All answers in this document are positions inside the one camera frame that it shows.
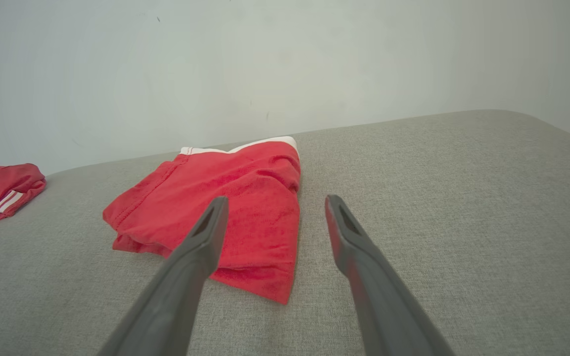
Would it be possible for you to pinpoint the red shorts white hem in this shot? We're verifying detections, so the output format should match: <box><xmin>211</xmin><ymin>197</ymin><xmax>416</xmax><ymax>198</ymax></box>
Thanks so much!
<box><xmin>102</xmin><ymin>136</ymin><xmax>302</xmax><ymax>305</ymax></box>

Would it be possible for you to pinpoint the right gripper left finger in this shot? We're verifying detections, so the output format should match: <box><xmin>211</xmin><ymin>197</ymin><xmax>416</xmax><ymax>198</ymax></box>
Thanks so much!
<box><xmin>98</xmin><ymin>196</ymin><xmax>230</xmax><ymax>356</ymax></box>

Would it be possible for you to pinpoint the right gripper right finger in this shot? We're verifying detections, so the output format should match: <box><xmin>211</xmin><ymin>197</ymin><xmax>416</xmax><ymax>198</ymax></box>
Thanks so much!
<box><xmin>325</xmin><ymin>194</ymin><xmax>456</xmax><ymax>356</ymax></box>

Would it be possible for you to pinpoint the red jersey striped trim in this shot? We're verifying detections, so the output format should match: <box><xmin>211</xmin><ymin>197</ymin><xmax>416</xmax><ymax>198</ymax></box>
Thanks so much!
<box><xmin>0</xmin><ymin>163</ymin><xmax>47</xmax><ymax>236</ymax></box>

